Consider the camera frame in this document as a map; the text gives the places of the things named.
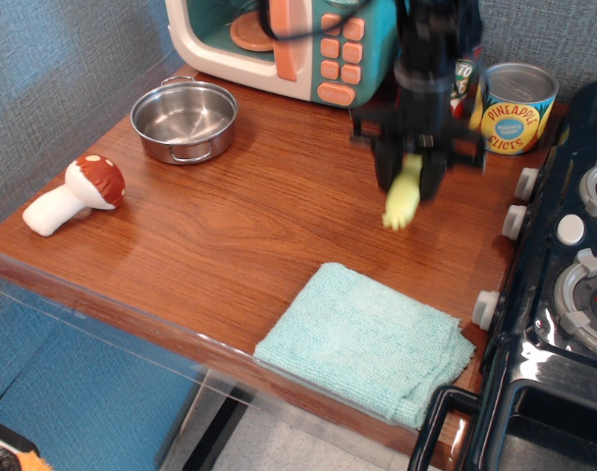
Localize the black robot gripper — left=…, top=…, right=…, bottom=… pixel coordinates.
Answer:
left=351, top=73, right=486, bottom=201

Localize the yellow corn handle spoon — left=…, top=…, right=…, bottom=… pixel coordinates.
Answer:
left=382, top=154, right=422, bottom=232

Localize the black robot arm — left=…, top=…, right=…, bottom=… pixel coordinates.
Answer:
left=351, top=1, right=486, bottom=200

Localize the light blue folded towel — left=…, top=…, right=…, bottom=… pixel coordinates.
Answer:
left=254, top=263, right=475, bottom=429

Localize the plush brown white mushroom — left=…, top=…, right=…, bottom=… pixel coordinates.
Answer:
left=23, top=154, right=126, bottom=236

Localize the tomato sauce can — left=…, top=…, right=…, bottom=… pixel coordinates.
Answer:
left=450, top=50, right=481, bottom=120

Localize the pineapple slices can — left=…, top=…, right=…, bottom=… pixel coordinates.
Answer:
left=469, top=63, right=559, bottom=156

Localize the toy microwave teal and cream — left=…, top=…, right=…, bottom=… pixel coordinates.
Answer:
left=166, top=1, right=399, bottom=108

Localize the small steel pot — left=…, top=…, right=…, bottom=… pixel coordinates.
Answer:
left=130, top=76, right=239, bottom=166

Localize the black toy stove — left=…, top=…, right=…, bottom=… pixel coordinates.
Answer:
left=409, top=81, right=597, bottom=470

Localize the orange plush object corner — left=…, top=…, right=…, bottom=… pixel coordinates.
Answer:
left=0, top=424, right=52, bottom=471

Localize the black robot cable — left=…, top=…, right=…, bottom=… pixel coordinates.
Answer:
left=256, top=0, right=373, bottom=43

